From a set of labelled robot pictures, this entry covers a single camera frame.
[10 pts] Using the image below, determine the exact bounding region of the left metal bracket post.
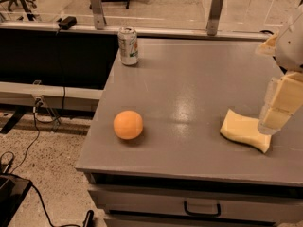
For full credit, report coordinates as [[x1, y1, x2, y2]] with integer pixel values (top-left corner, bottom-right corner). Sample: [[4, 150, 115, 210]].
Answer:
[[90, 0, 106, 30]]

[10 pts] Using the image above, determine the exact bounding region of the black power adapter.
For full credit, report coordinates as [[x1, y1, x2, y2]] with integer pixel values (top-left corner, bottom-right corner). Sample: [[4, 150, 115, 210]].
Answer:
[[59, 16, 77, 30]]

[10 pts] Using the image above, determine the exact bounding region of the grey cabinet drawer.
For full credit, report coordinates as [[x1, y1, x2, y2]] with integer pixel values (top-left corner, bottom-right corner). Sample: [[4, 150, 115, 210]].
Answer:
[[88, 184, 303, 224]]

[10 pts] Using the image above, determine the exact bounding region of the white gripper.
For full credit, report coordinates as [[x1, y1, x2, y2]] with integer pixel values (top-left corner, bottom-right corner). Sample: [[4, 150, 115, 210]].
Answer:
[[256, 5, 303, 135]]

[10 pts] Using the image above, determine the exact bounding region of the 7up soda can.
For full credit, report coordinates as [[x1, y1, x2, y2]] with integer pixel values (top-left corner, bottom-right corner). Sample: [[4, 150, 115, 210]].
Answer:
[[117, 27, 139, 65]]

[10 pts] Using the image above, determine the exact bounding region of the right metal bracket post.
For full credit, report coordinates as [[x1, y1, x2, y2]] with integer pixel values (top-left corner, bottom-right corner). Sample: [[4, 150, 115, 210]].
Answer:
[[206, 0, 224, 36]]

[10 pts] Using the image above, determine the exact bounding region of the yellow sponge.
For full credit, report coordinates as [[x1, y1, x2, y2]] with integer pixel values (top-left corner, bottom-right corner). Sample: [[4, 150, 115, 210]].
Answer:
[[220, 110, 271, 153]]

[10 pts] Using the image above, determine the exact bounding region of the black drawer handle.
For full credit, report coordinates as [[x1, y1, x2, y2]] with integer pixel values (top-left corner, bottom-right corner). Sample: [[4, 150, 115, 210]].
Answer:
[[183, 201, 222, 218]]

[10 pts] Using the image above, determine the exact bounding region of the black floor cable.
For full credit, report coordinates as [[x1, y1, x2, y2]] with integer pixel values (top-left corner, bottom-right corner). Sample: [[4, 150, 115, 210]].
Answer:
[[0, 99, 83, 227]]

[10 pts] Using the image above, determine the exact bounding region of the metal bracket post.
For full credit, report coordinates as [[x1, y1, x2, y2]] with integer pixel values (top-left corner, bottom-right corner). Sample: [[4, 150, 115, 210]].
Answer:
[[206, 0, 224, 36], [90, 0, 106, 30]]

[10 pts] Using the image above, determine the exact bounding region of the orange fruit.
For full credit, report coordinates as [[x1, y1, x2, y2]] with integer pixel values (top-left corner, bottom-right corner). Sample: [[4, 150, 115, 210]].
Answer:
[[114, 111, 143, 140]]

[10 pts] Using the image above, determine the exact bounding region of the black box on floor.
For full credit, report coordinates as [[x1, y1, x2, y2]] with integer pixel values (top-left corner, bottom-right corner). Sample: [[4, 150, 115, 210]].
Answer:
[[0, 175, 32, 227]]

